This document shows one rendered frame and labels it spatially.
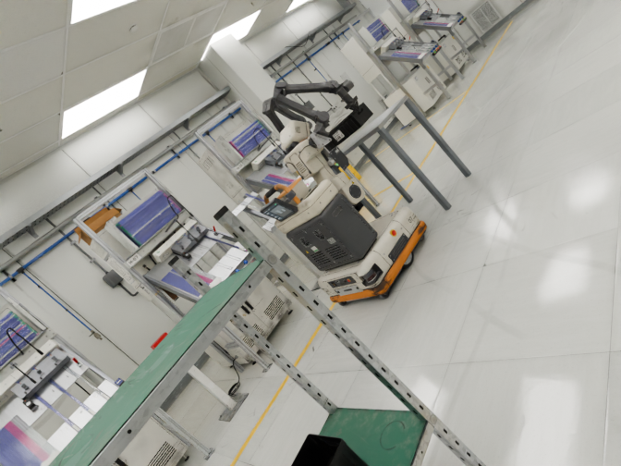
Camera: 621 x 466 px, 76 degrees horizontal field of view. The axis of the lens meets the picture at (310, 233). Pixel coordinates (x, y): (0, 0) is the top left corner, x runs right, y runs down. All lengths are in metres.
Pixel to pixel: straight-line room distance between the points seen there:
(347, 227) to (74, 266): 3.41
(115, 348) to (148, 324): 0.41
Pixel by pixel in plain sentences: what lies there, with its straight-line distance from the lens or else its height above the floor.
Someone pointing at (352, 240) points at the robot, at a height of 0.42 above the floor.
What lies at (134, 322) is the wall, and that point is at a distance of 5.03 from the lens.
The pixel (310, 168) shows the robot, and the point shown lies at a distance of 2.76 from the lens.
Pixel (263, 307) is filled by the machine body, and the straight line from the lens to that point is 3.70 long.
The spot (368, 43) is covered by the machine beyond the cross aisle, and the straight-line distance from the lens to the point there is 7.11.
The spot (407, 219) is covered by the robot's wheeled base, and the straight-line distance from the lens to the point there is 2.80.
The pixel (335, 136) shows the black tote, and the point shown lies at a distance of 3.06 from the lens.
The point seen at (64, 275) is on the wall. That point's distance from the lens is 5.07.
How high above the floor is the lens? 1.08
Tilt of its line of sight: 10 degrees down
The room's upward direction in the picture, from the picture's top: 44 degrees counter-clockwise
